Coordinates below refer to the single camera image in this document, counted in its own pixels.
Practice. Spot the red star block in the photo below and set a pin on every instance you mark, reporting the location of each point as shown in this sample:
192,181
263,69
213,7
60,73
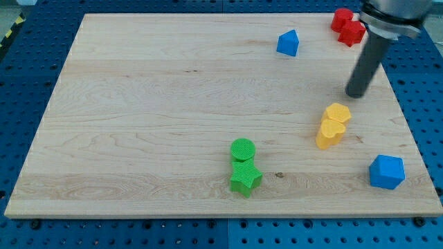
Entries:
352,33

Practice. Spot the red cylinder block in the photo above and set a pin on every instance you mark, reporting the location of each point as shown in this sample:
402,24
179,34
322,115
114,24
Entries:
340,18

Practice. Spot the blue cube block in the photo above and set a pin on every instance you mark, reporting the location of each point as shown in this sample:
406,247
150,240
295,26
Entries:
387,172

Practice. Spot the wooden board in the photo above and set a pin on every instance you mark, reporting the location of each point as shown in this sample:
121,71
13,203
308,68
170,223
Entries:
146,107

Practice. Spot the yellow hexagon block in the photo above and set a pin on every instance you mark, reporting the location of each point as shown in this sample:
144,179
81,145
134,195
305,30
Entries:
337,112

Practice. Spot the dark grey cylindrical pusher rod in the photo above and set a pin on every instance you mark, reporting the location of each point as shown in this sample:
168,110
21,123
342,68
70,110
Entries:
367,64

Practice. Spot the green cylinder block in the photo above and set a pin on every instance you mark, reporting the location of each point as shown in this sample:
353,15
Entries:
242,149

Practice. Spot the green star block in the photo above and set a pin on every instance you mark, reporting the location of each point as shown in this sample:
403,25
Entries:
245,177

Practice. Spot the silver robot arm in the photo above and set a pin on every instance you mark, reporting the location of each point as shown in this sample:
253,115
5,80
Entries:
391,19

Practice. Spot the yellow heart block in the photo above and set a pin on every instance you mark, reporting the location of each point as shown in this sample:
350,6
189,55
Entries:
330,133

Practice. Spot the blue triangular prism block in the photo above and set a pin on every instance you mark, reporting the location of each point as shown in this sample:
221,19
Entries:
288,43

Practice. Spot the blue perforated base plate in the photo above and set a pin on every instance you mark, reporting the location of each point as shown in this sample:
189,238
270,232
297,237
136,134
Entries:
35,41

